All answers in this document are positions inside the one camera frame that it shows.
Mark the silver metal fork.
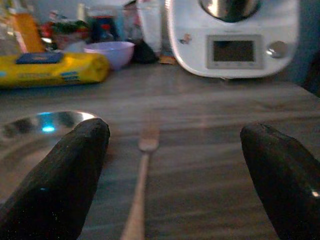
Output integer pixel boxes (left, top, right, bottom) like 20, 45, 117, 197
119, 124, 161, 240

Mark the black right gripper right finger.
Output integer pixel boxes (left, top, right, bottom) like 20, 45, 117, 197
239, 122, 320, 240

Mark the orange plastic bottle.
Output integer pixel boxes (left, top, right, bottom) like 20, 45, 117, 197
11, 11, 46, 53

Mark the tall white bottle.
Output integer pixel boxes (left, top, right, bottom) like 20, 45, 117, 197
137, 0, 166, 53

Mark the yellow kitchen wipes pack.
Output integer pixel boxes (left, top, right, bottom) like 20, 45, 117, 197
0, 51, 111, 89

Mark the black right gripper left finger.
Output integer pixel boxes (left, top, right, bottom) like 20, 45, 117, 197
0, 117, 111, 240

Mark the round stainless steel plate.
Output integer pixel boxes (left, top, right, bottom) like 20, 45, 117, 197
0, 110, 101, 205

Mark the black cloth pouch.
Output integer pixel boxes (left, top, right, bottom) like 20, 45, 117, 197
132, 41, 158, 65

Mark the floral patterned container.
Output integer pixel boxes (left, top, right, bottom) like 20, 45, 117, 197
39, 19, 91, 50

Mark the lilac plastic bowl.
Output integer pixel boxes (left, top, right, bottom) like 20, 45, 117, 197
83, 41, 136, 71

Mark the clear glass jar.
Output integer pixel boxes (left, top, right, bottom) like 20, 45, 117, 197
119, 2, 143, 41

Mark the white kitchen food processor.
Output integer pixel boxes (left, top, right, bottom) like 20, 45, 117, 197
164, 0, 301, 80

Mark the small orange packet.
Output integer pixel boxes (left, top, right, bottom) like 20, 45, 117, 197
158, 53, 177, 65

